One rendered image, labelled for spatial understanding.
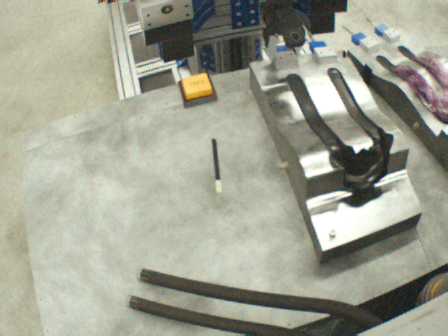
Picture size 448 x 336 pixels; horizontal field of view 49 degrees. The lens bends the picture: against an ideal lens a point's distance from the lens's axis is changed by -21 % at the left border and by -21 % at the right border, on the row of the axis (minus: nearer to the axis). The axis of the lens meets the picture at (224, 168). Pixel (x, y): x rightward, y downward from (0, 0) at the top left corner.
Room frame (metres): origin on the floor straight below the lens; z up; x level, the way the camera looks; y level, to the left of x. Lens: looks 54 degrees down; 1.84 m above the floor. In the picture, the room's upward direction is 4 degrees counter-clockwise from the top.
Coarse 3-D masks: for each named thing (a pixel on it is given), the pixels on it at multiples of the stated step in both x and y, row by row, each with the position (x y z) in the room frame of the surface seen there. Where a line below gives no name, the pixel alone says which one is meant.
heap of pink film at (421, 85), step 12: (420, 60) 1.02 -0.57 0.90; (432, 60) 1.00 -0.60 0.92; (396, 72) 0.97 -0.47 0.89; (408, 72) 0.95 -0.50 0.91; (432, 72) 0.96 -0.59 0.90; (444, 72) 0.96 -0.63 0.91; (420, 84) 0.90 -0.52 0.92; (444, 84) 0.92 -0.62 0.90; (420, 96) 0.88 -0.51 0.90; (432, 96) 0.87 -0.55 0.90; (444, 96) 0.88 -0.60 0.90; (432, 108) 0.84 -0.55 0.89; (444, 108) 0.83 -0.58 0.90
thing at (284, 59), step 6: (276, 48) 1.03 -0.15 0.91; (282, 48) 1.03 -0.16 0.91; (276, 54) 1.00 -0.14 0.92; (282, 54) 1.00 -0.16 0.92; (288, 54) 1.00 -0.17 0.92; (294, 54) 1.00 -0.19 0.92; (276, 60) 0.98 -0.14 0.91; (282, 60) 0.97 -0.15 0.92; (288, 60) 0.97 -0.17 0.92; (294, 60) 0.98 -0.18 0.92; (276, 66) 0.98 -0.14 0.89; (282, 66) 0.97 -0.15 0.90; (288, 66) 0.97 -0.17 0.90; (294, 66) 0.98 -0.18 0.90
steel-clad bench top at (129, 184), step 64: (64, 128) 0.94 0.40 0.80; (128, 128) 0.91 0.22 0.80; (192, 128) 0.89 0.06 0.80; (256, 128) 0.87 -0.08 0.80; (64, 192) 0.74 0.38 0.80; (128, 192) 0.73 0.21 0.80; (192, 192) 0.72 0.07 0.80; (256, 192) 0.70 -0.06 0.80; (64, 256) 0.56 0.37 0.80; (128, 256) 0.56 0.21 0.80; (192, 256) 0.56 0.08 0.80; (256, 256) 0.55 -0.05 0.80; (384, 256) 0.50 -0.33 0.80; (64, 320) 0.39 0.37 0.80; (128, 320) 0.40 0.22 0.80; (256, 320) 0.40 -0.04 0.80
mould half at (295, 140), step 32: (256, 64) 0.99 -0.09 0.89; (352, 64) 0.99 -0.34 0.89; (256, 96) 0.95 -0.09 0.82; (288, 96) 0.89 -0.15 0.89; (320, 96) 0.89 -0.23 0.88; (288, 128) 0.79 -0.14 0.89; (352, 128) 0.76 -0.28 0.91; (384, 128) 0.75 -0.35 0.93; (288, 160) 0.74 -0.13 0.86; (320, 160) 0.67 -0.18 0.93; (320, 192) 0.64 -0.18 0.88; (352, 192) 0.64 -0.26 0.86; (384, 192) 0.63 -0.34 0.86; (320, 224) 0.57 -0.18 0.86; (352, 224) 0.56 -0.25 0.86; (384, 224) 0.55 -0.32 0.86; (416, 224) 0.56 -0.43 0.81; (320, 256) 0.52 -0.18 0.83
